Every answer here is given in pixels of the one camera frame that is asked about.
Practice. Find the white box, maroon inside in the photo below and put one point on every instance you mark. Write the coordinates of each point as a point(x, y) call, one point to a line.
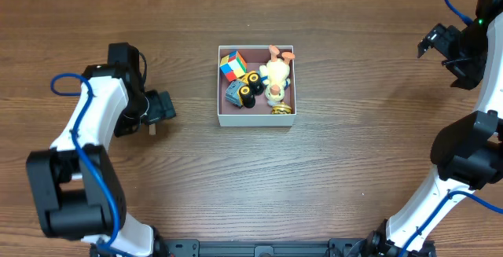
point(260, 115)

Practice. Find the plush duck toy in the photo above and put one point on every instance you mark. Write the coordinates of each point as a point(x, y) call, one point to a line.
point(275, 75)

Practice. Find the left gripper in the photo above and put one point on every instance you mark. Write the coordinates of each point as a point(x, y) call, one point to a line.
point(163, 106)

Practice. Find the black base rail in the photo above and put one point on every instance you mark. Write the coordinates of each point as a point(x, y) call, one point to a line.
point(334, 247)

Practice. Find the wooden cat rattle drum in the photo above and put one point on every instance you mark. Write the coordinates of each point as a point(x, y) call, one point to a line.
point(152, 129)

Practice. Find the multicolour puzzle cube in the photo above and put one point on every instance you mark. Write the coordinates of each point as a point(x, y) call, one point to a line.
point(233, 66)

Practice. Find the yellow grey toy truck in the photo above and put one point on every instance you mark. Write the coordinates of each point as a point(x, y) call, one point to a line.
point(242, 92)

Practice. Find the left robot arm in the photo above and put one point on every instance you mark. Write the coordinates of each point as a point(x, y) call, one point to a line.
point(76, 191)

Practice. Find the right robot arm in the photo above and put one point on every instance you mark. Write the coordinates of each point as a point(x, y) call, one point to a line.
point(463, 156)

